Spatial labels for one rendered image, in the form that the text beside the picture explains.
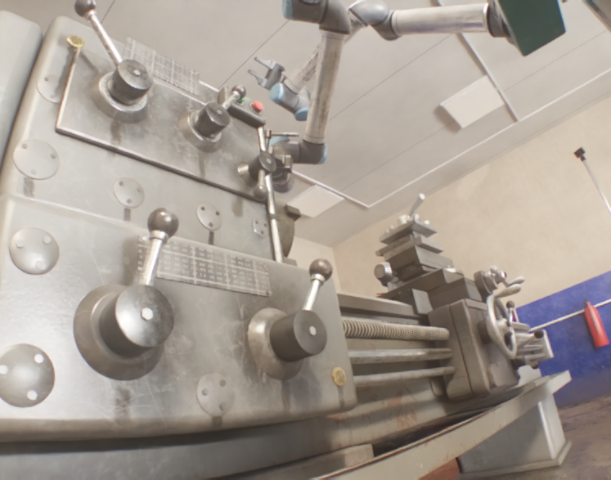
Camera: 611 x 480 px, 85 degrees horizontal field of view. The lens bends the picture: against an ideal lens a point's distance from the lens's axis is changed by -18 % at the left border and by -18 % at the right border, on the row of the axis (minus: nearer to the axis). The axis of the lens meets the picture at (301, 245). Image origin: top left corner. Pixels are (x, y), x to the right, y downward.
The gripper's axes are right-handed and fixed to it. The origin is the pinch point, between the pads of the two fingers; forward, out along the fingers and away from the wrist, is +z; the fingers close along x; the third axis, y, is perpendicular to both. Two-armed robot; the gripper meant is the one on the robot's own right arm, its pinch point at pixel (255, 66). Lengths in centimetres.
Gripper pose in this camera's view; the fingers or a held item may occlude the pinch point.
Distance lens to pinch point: 194.1
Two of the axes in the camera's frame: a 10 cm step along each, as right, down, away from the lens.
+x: -4.3, 8.9, 1.7
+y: 5.8, 4.1, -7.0
